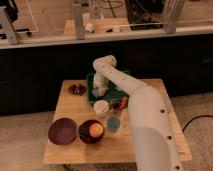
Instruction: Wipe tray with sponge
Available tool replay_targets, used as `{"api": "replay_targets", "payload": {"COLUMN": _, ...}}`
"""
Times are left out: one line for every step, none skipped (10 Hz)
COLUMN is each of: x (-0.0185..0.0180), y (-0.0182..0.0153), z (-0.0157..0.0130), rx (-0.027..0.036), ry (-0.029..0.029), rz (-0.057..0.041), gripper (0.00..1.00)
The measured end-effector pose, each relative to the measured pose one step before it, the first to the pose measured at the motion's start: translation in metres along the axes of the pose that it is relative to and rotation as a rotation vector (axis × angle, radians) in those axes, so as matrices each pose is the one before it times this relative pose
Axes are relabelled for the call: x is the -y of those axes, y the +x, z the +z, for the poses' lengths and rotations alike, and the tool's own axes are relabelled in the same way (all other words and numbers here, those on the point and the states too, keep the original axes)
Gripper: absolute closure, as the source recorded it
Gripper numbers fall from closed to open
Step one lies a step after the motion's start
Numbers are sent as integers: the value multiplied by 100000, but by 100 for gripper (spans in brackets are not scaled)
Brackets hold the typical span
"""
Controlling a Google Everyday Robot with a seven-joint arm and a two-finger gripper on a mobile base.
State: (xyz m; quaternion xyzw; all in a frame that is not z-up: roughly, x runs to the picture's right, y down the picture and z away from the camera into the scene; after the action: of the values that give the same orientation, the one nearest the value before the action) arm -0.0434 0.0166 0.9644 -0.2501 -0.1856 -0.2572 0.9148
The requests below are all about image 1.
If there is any yellow sponge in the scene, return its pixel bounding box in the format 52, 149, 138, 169
98, 87, 108, 97

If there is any orange fruit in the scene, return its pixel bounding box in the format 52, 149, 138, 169
89, 123, 104, 138

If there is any right metal frame post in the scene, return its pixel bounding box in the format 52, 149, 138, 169
164, 0, 185, 33

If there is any white paper cup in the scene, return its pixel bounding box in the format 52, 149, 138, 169
93, 100, 109, 117

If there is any red handled tool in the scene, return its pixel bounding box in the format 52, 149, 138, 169
117, 96, 128, 110

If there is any left metal frame post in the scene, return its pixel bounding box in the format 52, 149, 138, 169
0, 6, 19, 45

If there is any blue plastic cup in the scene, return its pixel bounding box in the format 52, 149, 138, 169
107, 116, 120, 133

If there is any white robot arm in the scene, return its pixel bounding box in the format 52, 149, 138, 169
93, 55, 184, 171

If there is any dark grape bunch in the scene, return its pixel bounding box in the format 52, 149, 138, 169
68, 84, 86, 96

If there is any black cable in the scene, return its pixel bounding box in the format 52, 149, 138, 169
181, 114, 213, 133

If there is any middle metal frame post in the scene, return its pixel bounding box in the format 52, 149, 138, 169
72, 3, 85, 40

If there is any empty purple bowl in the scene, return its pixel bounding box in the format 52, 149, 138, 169
48, 118, 77, 145

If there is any dark bowl with fruit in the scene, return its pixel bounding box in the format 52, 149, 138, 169
78, 119, 105, 144

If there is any metal frame post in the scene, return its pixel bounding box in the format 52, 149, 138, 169
164, 0, 185, 33
72, 3, 85, 40
0, 6, 19, 45

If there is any green tray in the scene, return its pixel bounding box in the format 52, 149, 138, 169
86, 73, 126, 106

